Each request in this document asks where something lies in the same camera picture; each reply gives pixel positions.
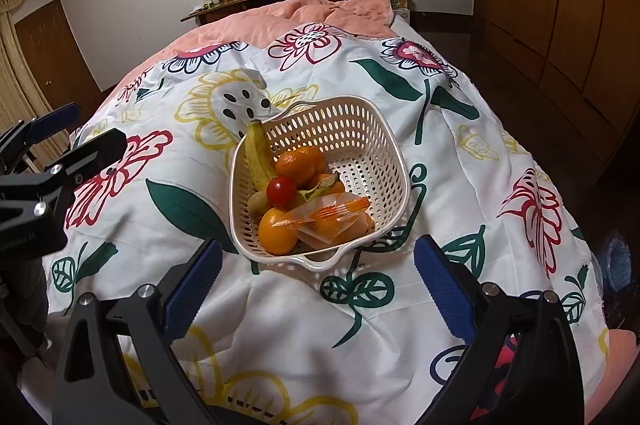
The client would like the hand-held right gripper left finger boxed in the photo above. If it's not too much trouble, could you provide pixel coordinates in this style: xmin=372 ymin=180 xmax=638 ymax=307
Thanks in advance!
xmin=52 ymin=239 xmax=224 ymax=425

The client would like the cardboard box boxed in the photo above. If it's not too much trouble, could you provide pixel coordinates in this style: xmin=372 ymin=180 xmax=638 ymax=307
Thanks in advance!
xmin=387 ymin=0 xmax=412 ymax=23

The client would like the yellow banana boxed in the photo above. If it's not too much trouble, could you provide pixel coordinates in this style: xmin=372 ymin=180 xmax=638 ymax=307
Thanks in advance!
xmin=245 ymin=119 xmax=341 ymax=206

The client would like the floral printed bedsheet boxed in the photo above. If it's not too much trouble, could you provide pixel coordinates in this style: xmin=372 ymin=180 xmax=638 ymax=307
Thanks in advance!
xmin=42 ymin=22 xmax=611 ymax=425

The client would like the brown kiwi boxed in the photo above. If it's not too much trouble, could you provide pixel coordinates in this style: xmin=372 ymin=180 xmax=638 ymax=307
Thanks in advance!
xmin=248 ymin=190 xmax=273 ymax=215

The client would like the red tomato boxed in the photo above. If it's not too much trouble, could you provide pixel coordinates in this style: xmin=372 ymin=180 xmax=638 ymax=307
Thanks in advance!
xmin=266 ymin=176 xmax=297 ymax=208

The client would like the orange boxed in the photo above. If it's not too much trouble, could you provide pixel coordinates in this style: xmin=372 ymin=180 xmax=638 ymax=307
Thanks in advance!
xmin=282 ymin=192 xmax=376 ymax=251

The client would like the pink blanket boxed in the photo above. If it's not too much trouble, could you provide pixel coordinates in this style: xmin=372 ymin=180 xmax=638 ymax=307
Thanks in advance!
xmin=102 ymin=0 xmax=396 ymax=106

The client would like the white perforated plastic basket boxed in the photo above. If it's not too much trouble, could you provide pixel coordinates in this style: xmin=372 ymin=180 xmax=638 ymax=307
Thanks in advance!
xmin=228 ymin=95 xmax=413 ymax=273

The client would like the wooden door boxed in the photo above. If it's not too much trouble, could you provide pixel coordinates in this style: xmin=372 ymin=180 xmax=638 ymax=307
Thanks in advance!
xmin=14 ymin=0 xmax=103 ymax=116

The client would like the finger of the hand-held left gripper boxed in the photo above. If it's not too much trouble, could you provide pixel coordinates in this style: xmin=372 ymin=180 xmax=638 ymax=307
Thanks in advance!
xmin=0 ymin=102 xmax=83 ymax=161
xmin=0 ymin=128 xmax=128 ymax=217

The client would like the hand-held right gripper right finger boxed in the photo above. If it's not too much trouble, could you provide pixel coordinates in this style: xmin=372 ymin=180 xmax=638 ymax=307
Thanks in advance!
xmin=412 ymin=234 xmax=587 ymax=425

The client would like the blue plastic object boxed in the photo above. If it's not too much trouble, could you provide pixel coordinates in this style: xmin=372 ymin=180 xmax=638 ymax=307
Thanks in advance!
xmin=597 ymin=230 xmax=636 ymax=301

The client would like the wooden wardrobe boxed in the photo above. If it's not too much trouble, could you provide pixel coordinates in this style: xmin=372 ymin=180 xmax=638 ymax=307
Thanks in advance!
xmin=472 ymin=0 xmax=640 ymax=186

